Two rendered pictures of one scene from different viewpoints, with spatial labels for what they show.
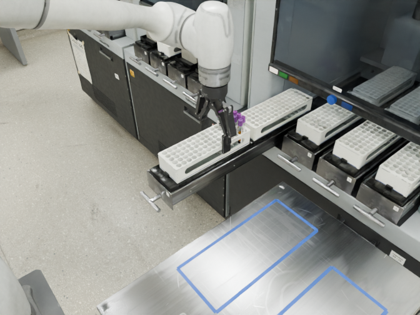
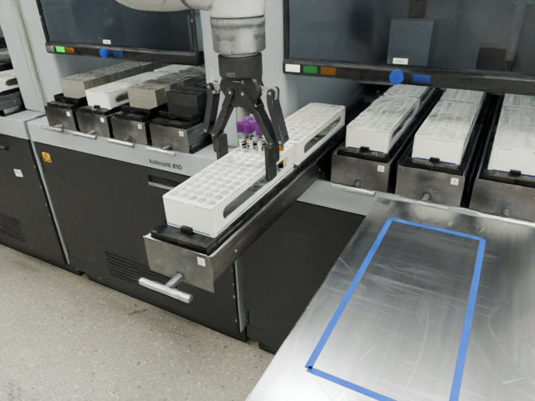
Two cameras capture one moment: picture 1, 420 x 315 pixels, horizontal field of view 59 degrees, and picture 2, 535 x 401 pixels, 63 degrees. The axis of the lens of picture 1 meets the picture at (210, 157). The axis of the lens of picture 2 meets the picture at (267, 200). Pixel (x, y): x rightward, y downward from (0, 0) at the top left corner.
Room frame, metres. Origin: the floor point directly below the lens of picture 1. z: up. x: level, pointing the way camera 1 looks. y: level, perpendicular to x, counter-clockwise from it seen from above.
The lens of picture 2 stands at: (0.22, 0.23, 1.19)
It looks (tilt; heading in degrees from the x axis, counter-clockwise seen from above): 28 degrees down; 338
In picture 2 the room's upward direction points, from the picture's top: 2 degrees counter-clockwise
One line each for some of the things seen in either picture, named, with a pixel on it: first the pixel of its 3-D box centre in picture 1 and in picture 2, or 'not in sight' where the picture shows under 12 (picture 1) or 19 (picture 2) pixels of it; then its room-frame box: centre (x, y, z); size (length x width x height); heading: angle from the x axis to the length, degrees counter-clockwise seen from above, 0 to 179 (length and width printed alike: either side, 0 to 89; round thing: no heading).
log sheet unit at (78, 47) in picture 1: (79, 58); not in sight; (2.45, 0.90, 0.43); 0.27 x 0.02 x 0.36; 39
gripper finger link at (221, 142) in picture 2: (204, 127); (222, 153); (0.99, 0.02, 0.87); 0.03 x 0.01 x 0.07; 129
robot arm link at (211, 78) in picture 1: (214, 72); (238, 35); (0.95, -0.02, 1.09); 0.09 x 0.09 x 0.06
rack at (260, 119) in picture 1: (274, 114); (305, 132); (1.12, -0.23, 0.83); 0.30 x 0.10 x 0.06; 129
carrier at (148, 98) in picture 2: (190, 54); (144, 98); (1.58, 0.08, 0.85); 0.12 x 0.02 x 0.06; 40
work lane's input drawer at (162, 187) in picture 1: (237, 145); (271, 181); (1.01, -0.09, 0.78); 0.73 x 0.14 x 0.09; 129
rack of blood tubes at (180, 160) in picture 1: (205, 149); (236, 182); (0.92, 0.01, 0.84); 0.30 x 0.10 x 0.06; 129
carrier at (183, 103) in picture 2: not in sight; (184, 103); (1.46, -0.02, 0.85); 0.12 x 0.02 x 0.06; 39
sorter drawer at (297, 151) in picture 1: (353, 115); (394, 127); (1.17, -0.55, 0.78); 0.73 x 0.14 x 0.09; 129
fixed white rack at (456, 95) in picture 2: not in sight; (464, 98); (1.17, -0.78, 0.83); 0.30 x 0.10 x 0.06; 129
